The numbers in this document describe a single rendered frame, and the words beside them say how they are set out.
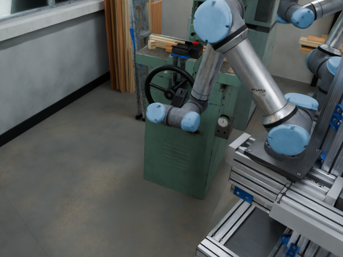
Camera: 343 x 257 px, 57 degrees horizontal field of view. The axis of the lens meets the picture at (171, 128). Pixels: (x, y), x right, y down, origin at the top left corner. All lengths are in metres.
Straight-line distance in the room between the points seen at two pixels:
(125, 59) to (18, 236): 1.89
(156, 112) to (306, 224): 0.64
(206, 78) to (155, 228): 1.06
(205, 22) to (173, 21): 3.43
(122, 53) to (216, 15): 2.28
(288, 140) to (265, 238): 0.84
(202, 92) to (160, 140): 0.82
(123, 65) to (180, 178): 1.52
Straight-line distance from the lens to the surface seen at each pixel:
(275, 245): 1.73
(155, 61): 1.74
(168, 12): 4.38
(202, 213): 2.06
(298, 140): 1.01
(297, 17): 1.39
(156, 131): 1.93
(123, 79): 3.26
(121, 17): 3.08
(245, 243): 1.70
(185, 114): 1.15
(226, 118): 1.65
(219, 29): 0.93
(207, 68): 1.16
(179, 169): 2.03
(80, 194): 2.16
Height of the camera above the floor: 1.52
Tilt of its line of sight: 33 degrees down
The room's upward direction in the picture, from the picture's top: 5 degrees clockwise
